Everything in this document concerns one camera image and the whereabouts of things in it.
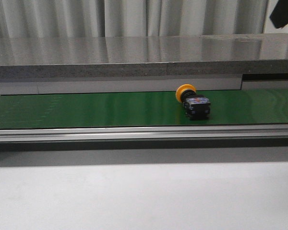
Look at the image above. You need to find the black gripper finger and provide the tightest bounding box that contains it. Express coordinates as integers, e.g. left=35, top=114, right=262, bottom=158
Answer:
left=269, top=0, right=288, bottom=29

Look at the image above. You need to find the yellow mushroom push button switch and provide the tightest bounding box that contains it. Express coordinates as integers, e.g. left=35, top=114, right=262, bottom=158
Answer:
left=175, top=84, right=211, bottom=120

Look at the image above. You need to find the grey speckled stone counter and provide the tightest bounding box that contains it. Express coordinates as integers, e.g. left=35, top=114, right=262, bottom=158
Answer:
left=0, top=34, right=288, bottom=81

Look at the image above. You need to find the green conveyor belt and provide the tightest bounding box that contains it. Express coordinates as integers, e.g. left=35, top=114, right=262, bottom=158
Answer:
left=0, top=89, right=288, bottom=129

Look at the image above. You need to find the white pleated curtain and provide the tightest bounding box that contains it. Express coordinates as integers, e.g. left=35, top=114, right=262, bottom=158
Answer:
left=0, top=0, right=288, bottom=38

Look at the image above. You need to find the grey cabinet panel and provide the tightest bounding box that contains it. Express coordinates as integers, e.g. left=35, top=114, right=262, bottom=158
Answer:
left=0, top=73, right=288, bottom=95

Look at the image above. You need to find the aluminium conveyor side rail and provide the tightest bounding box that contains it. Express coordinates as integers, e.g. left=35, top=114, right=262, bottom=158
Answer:
left=0, top=124, right=288, bottom=143

